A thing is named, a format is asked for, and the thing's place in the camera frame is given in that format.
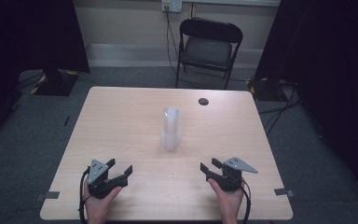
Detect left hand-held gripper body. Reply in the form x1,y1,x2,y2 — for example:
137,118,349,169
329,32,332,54
87,159,129,200

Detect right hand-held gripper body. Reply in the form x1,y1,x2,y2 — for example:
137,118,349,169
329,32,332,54
206,156,259,192

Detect stack of clear plastic cups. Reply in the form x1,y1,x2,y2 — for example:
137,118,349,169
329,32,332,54
159,105,182,153

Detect person's left hand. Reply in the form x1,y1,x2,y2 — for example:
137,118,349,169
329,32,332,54
82,183,124,224

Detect person's right hand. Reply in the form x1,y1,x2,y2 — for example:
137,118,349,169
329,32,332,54
207,178,245,224

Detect grey tape strip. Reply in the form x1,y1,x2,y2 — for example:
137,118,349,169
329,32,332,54
34,190,61,202
273,188,296,198

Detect black stand base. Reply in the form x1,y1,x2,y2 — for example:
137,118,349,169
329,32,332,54
29,68,80,97
246,76,289,103

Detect black folding chair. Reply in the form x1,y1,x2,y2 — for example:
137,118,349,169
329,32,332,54
174,17,244,91

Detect black curtain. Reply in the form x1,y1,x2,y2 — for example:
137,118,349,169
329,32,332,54
0,0,90,147
254,0,358,208

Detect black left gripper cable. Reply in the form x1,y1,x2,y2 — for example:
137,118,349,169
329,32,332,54
78,167,91,224

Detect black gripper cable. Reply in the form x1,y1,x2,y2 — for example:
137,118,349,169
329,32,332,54
240,179,253,224
78,167,91,224

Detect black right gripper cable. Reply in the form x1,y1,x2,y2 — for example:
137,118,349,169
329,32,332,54
240,179,253,224

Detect black floor cables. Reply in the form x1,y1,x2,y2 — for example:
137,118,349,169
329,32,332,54
256,79,302,138

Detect black wall socket cable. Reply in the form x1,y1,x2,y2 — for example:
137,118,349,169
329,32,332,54
164,10,182,77

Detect white wall cable trunking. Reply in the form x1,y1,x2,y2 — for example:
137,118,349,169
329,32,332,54
181,0,282,8

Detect white wall socket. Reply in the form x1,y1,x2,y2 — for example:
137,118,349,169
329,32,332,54
160,0,184,14

